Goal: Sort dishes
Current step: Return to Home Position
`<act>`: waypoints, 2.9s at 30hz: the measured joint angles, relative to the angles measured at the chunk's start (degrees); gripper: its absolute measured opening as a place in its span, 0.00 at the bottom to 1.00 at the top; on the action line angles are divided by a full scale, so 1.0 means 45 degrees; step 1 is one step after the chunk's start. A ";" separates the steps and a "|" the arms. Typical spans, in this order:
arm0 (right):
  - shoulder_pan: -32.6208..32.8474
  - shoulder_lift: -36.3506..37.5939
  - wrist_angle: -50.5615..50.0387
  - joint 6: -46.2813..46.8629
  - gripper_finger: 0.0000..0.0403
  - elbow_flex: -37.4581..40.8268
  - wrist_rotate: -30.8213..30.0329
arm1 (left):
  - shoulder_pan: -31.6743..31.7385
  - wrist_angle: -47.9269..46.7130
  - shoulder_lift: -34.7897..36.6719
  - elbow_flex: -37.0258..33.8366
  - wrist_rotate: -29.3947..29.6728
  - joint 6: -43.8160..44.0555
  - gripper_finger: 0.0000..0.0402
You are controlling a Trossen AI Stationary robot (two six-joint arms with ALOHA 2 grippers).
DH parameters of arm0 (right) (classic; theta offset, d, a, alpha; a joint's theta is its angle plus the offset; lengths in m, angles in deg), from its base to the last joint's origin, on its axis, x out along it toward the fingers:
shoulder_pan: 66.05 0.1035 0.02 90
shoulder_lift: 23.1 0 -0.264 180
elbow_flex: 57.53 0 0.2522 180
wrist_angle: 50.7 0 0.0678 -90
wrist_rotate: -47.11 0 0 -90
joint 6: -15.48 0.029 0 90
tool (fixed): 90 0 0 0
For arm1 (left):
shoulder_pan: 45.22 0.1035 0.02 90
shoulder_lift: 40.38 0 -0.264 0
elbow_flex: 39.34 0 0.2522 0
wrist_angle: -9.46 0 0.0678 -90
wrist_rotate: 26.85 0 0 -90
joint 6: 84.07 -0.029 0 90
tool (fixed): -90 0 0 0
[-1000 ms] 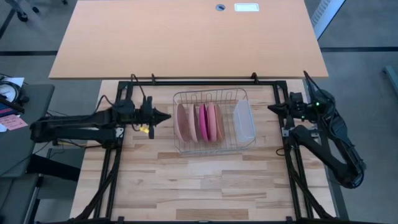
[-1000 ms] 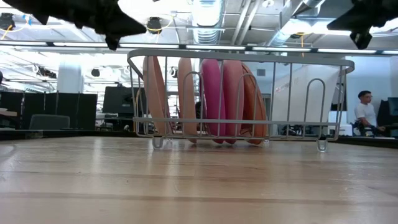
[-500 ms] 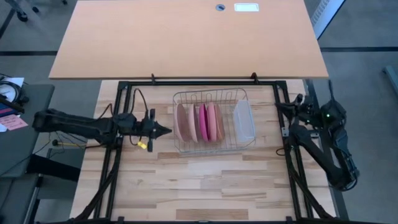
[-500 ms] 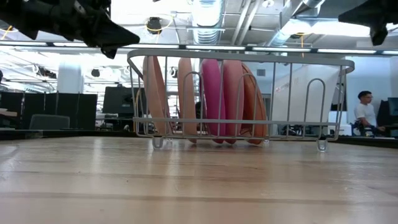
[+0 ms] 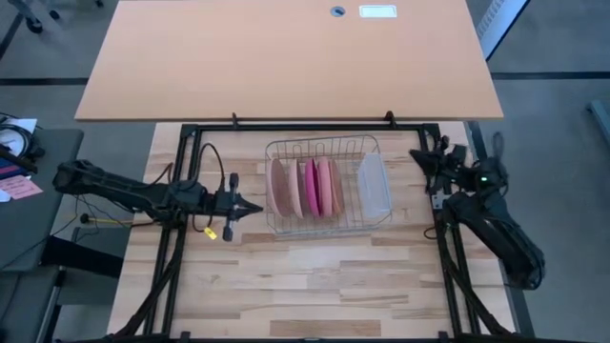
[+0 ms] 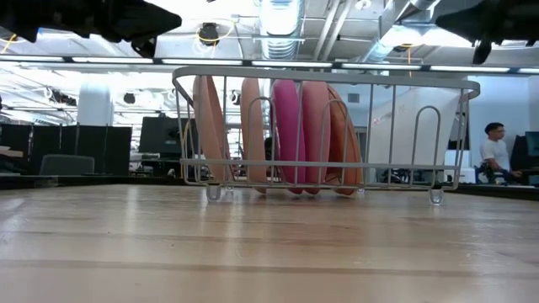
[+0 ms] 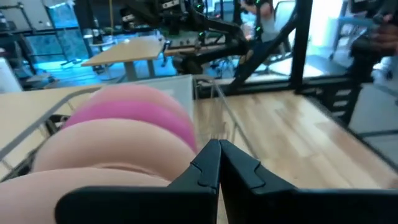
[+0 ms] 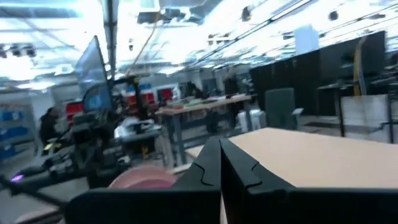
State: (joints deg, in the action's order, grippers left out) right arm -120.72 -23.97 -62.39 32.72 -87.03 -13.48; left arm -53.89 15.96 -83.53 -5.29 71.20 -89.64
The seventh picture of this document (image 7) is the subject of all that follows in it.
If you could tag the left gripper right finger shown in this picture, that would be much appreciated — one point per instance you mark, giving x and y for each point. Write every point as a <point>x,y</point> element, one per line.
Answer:
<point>245,186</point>

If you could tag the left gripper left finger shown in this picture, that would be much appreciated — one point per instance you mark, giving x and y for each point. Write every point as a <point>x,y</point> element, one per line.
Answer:
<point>202,186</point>

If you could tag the pale pink plate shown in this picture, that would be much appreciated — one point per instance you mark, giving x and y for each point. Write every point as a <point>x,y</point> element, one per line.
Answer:
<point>118,143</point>
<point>46,193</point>

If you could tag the magenta plate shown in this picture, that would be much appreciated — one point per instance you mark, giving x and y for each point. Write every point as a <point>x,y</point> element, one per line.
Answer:
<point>133,112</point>

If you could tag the dusty pink plate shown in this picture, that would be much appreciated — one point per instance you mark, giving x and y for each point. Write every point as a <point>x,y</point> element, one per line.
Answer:
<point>136,93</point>

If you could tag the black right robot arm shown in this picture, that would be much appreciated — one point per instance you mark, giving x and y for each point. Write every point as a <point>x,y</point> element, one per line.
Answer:
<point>214,28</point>

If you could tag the translucent white cutlery caddy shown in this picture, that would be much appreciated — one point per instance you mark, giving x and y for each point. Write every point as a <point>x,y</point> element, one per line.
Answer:
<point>180,90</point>

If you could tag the person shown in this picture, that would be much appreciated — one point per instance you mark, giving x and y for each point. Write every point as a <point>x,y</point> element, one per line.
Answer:
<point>264,18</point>

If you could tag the person's hand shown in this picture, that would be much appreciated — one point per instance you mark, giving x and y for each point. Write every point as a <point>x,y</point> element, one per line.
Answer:
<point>387,37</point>

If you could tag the black aluminium frame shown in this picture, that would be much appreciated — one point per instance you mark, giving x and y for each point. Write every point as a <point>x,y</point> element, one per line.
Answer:
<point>300,46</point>

